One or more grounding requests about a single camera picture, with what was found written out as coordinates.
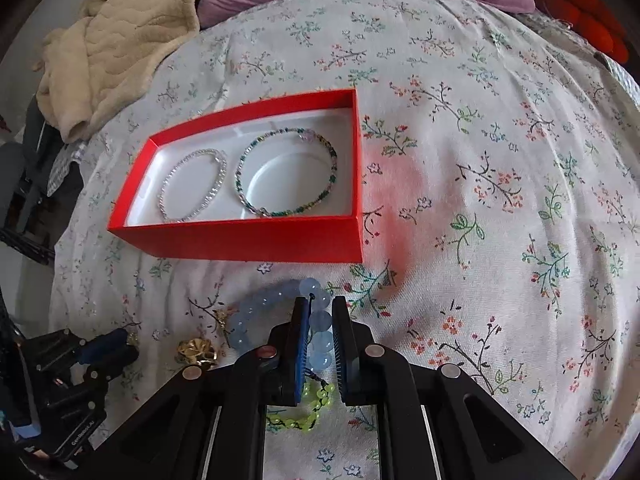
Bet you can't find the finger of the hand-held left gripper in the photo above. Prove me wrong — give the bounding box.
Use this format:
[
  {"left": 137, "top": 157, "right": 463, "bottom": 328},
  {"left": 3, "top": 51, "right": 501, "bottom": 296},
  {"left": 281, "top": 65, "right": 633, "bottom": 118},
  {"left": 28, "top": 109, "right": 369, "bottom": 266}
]
[
  {"left": 75, "top": 329, "right": 129, "bottom": 365},
  {"left": 84, "top": 346, "right": 141, "bottom": 382}
]

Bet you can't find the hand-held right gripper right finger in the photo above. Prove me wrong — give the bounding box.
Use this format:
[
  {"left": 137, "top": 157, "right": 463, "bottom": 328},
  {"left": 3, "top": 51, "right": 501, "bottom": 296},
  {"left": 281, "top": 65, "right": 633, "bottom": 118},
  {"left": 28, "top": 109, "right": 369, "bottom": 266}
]
[{"left": 332, "top": 296, "right": 563, "bottom": 480}]

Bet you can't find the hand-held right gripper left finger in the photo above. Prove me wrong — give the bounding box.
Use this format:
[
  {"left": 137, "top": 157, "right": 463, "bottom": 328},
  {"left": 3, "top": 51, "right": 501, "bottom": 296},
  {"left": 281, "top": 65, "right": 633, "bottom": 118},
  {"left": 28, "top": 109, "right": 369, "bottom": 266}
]
[{"left": 85, "top": 296, "right": 311, "bottom": 480}]

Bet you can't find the yellow-green bead bracelet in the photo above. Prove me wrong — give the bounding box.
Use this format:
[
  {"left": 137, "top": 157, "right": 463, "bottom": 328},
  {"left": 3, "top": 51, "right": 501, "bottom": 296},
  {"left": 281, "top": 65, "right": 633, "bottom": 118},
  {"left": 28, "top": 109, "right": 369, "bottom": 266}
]
[{"left": 265, "top": 379, "right": 335, "bottom": 433}]

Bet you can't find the light blue bead bracelet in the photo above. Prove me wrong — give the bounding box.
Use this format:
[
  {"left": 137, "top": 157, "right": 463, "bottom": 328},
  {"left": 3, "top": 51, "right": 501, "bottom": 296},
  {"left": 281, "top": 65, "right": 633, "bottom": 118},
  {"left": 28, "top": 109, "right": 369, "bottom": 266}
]
[{"left": 227, "top": 277, "right": 335, "bottom": 376}]

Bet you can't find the gold flower brooch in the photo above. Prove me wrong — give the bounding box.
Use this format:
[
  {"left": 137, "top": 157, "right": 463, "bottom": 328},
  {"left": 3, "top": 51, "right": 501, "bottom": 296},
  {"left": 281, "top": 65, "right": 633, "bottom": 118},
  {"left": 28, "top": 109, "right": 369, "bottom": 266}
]
[{"left": 175, "top": 338, "right": 219, "bottom": 369}]

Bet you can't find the red cardboard box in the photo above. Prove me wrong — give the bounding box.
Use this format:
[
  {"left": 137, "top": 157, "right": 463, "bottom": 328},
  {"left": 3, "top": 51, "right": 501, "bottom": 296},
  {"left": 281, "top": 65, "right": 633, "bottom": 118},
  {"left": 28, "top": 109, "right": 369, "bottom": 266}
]
[{"left": 107, "top": 88, "right": 364, "bottom": 264}]

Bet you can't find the grey checked cloth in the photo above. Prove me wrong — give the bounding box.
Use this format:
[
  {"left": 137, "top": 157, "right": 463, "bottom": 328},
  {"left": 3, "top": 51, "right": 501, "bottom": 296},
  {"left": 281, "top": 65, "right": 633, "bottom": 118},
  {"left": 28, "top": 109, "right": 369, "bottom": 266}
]
[{"left": 47, "top": 139, "right": 90, "bottom": 196}]

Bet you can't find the floral bed sheet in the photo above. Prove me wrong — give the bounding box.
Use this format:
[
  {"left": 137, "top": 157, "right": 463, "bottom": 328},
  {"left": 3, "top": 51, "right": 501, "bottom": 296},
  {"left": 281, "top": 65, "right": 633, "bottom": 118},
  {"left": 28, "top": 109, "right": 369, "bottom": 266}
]
[{"left": 47, "top": 0, "right": 640, "bottom": 480}]

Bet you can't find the beige quilted blanket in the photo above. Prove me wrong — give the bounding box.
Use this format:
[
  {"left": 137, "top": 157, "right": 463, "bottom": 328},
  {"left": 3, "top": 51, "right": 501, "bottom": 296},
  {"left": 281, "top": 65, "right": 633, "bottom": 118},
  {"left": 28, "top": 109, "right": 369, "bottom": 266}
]
[{"left": 32, "top": 0, "right": 237, "bottom": 144}]

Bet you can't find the orange plush toy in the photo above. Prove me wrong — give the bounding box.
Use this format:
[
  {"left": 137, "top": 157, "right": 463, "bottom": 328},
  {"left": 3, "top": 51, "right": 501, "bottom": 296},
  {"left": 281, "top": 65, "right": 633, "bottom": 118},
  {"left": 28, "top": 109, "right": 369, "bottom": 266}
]
[{"left": 531, "top": 0, "right": 630, "bottom": 64}]

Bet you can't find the green multicolour bead bracelet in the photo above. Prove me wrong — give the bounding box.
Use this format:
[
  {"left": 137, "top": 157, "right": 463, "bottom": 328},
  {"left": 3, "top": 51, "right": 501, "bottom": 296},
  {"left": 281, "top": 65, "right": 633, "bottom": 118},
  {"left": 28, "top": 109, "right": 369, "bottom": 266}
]
[{"left": 235, "top": 128, "right": 338, "bottom": 219}]

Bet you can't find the silver bead bracelet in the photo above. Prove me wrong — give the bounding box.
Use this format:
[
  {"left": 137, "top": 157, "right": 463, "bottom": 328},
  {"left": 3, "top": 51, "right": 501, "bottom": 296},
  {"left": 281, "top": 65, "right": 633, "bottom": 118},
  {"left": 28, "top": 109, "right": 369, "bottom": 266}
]
[{"left": 159, "top": 148, "right": 228, "bottom": 223}]

